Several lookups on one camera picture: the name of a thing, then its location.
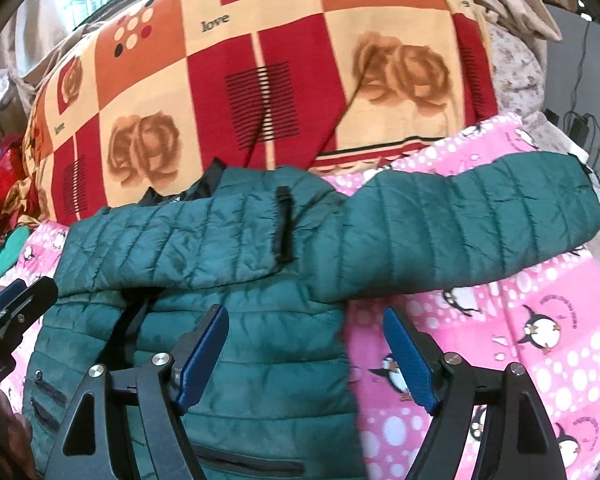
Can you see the black power adapter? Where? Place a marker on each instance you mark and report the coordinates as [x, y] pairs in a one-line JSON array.
[[581, 130]]

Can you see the pink penguin print blanket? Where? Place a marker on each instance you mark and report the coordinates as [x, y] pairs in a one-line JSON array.
[[530, 320]]

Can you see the rose print checked blanket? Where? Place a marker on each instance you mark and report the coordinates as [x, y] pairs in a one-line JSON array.
[[300, 85]]

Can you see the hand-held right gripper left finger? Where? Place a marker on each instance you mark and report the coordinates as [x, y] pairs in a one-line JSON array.
[[200, 360]]

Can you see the green cloth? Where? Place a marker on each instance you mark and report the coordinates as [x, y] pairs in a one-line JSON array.
[[2, 265]]

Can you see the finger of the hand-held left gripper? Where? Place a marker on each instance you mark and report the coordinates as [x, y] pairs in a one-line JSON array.
[[30, 307], [5, 297]]

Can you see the red cloth pile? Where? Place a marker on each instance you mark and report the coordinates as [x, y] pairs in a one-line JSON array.
[[5, 185]]

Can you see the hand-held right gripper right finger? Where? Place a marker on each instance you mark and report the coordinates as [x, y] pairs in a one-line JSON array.
[[410, 360]]

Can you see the green puffer jacket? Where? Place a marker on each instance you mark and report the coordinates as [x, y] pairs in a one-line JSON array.
[[260, 270]]

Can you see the beige curtain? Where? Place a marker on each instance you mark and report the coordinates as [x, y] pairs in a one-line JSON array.
[[35, 45]]

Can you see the person's left hand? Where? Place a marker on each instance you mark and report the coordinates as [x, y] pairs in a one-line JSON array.
[[7, 440]]

